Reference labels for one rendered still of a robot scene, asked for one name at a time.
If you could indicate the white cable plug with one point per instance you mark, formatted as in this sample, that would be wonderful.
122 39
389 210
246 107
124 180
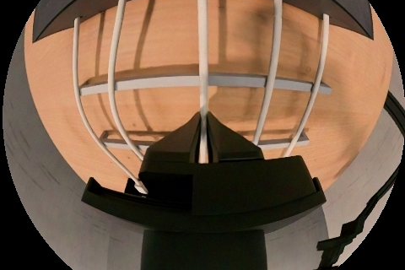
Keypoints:
141 188

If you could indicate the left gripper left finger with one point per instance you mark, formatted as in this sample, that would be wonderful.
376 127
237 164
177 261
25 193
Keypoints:
179 144

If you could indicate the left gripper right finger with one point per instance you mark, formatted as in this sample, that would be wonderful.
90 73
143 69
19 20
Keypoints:
228 145

